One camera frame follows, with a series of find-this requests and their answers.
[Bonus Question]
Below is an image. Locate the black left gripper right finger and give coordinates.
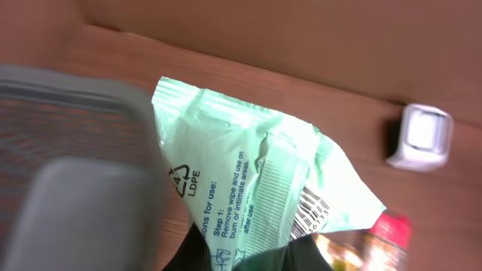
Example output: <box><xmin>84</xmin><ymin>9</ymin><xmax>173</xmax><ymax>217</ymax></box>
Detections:
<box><xmin>282</xmin><ymin>236</ymin><xmax>333</xmax><ymax>271</ymax></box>

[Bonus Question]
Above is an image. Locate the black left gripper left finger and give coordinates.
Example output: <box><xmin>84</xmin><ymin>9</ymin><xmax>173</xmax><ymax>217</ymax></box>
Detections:
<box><xmin>162</xmin><ymin>224</ymin><xmax>211</xmax><ymax>271</ymax></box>

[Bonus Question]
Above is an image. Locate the orange spaghetti pasta packet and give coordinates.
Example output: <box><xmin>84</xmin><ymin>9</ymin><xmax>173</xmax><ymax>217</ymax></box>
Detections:
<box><xmin>313</xmin><ymin>213</ymin><xmax>411</xmax><ymax>271</ymax></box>

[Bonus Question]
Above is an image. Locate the teal wet wipes packet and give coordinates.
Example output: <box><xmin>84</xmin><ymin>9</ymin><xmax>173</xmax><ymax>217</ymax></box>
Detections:
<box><xmin>151</xmin><ymin>78</ymin><xmax>385</xmax><ymax>270</ymax></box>

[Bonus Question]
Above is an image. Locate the white barcode scanner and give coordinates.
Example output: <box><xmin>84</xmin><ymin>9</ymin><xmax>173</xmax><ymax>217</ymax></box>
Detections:
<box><xmin>386</xmin><ymin>103</ymin><xmax>453</xmax><ymax>172</ymax></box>

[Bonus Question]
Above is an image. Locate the grey plastic shopping basket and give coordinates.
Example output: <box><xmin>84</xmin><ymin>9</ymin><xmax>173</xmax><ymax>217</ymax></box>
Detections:
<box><xmin>1</xmin><ymin>65</ymin><xmax>166</xmax><ymax>270</ymax></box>

